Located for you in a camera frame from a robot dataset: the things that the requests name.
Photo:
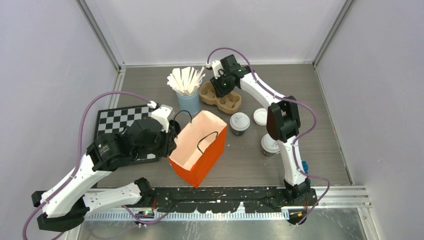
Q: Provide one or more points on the brown cardboard cup carrier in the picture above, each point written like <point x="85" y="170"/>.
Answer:
<point x="228" y="104"/>

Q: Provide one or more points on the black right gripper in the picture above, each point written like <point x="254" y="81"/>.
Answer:
<point x="219" y="91"/>

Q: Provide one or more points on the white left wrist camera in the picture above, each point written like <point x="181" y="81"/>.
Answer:
<point x="162" y="114"/>

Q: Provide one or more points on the stack of white lids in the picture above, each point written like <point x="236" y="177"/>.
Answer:
<point x="260" y="116"/>

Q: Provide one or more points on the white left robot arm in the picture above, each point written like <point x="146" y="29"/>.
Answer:
<point x="68" y="203"/>

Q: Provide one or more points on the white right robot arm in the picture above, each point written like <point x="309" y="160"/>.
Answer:
<point x="282" y="121"/>

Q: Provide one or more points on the light blue cup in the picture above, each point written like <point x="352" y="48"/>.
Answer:
<point x="190" y="103"/>

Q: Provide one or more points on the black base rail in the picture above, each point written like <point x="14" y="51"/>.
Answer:
<point x="257" y="199"/>

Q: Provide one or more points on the white coffee cup lid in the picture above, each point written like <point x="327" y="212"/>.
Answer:
<point x="269" y="144"/>

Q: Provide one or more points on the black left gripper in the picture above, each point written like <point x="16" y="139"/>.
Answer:
<point x="169" y="143"/>

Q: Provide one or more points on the orange paper bag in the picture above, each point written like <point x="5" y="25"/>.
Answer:
<point x="198" y="147"/>

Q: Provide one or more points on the black paper coffee cup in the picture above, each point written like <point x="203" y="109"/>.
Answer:
<point x="268" y="154"/>

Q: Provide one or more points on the blue toy block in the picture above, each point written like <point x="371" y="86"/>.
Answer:
<point x="305" y="166"/>

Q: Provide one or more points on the white wooden stir sticks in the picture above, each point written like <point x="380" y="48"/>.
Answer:
<point x="186" y="81"/>

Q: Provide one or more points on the black white chessboard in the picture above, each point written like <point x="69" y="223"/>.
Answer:
<point x="116" y="117"/>

